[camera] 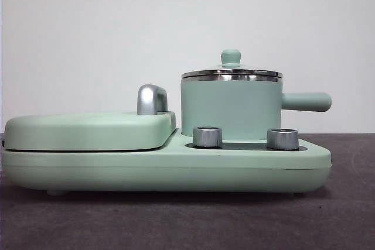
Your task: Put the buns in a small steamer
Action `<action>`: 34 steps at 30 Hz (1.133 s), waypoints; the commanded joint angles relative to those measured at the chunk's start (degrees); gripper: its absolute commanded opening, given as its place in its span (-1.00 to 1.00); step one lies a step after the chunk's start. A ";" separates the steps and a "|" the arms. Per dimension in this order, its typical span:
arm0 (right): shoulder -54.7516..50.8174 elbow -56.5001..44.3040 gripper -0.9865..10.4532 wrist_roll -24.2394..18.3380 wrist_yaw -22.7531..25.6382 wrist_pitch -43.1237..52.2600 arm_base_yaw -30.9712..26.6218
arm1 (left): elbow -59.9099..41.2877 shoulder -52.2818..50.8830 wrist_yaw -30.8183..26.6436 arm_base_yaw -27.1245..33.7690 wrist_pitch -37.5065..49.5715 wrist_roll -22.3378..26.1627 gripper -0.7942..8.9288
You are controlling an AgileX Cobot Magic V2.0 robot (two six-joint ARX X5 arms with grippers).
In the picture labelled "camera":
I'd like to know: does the glass pot lid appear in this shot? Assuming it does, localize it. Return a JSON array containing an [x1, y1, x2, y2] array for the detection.
[[180, 49, 284, 78]]

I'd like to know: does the silver control knob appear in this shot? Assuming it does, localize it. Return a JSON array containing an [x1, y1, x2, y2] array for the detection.
[[192, 126, 223, 148], [266, 128, 299, 150]]

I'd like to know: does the mint green breakfast machine base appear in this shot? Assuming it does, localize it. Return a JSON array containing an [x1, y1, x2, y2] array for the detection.
[[2, 140, 332, 196]]

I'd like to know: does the mint green long-handled pot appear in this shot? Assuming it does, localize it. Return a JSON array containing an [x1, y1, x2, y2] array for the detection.
[[180, 74, 332, 142]]

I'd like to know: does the green griddle lid, silver handle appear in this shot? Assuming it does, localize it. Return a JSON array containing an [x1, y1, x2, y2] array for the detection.
[[5, 84, 178, 152]]

